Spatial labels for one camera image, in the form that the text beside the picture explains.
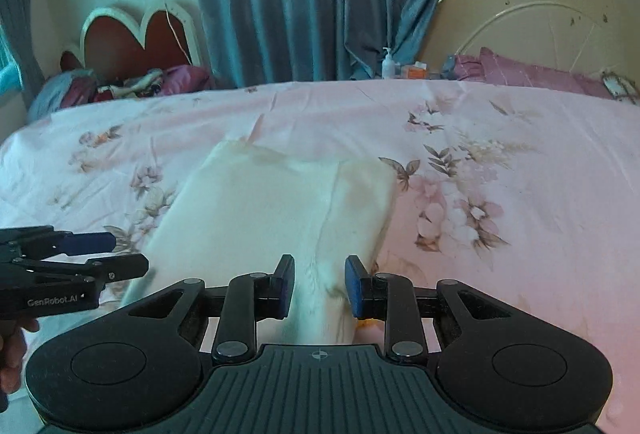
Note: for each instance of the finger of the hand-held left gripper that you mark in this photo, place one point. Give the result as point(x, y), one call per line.
point(90, 242)
point(120, 268)

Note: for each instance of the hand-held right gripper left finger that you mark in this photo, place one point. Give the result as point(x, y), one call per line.
point(286, 286)

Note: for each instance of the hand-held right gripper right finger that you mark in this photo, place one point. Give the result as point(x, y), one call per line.
point(353, 285)

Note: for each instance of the cream white cloth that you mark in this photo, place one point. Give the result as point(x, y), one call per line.
point(270, 214)

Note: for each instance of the pile of colourful clothes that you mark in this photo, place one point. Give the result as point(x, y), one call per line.
point(120, 86)

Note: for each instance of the person's left hand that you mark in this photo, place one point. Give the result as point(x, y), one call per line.
point(12, 354)

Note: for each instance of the pink floral bed sheet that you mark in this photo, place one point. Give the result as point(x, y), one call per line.
point(500, 224)

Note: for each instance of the red heart-shaped headboard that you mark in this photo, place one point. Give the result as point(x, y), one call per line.
point(140, 41)

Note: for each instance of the white pump bottle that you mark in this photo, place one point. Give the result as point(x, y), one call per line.
point(388, 66)

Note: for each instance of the orange box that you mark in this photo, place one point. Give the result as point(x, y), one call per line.
point(414, 71)

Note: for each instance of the purple pillow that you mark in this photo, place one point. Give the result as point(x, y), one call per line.
point(525, 71)

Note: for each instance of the cream round metal headboard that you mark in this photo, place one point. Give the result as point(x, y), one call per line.
point(540, 14)

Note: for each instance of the patterned pillow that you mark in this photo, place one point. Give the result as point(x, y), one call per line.
point(620, 86)

